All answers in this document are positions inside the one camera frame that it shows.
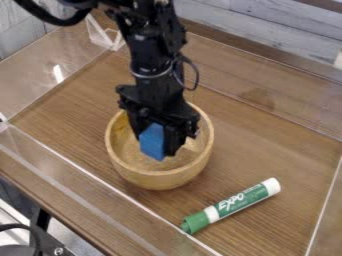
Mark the blue rectangular block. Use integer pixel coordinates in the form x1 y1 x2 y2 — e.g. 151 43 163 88
139 123 166 161

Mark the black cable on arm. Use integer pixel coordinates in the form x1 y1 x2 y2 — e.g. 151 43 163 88
171 54 201 92

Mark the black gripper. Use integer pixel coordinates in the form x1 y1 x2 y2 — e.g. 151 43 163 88
117 73 201 156

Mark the brown wooden bowl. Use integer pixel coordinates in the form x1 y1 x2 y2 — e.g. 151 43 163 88
104 103 215 190

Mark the green Expo marker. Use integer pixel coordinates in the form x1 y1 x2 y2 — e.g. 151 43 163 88
181 178 281 234

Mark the clear acrylic corner bracket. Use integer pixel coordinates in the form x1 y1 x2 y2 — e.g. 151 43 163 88
86 14 126 51

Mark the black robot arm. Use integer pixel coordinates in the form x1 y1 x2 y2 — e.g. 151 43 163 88
60 0 201 160

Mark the black cable lower left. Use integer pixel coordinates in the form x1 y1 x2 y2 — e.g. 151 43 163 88
0 223 44 256

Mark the black metal table leg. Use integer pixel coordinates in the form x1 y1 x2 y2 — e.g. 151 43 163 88
34 208 52 232

